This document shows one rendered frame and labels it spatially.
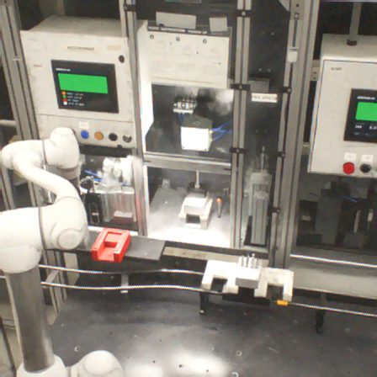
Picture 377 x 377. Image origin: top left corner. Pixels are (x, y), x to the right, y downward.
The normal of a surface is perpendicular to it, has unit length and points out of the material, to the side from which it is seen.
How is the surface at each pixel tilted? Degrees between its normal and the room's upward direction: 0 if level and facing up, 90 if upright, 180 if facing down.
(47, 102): 90
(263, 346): 0
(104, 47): 90
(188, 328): 0
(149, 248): 0
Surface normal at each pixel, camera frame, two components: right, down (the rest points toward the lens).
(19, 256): 0.30, 0.43
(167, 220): -0.01, -0.84
